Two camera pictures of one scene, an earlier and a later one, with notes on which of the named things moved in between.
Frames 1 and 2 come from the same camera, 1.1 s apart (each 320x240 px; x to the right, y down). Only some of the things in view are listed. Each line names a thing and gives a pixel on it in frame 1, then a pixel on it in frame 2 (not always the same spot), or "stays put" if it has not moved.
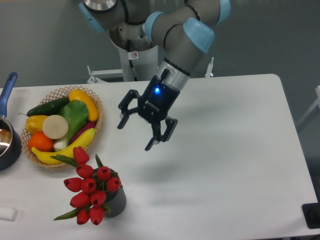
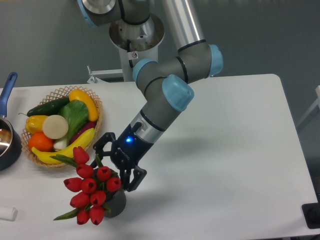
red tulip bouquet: [89, 202] stays put
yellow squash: [76, 94] stays put
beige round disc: [55, 126] stays put
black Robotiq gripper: [154, 106] -> [126, 152]
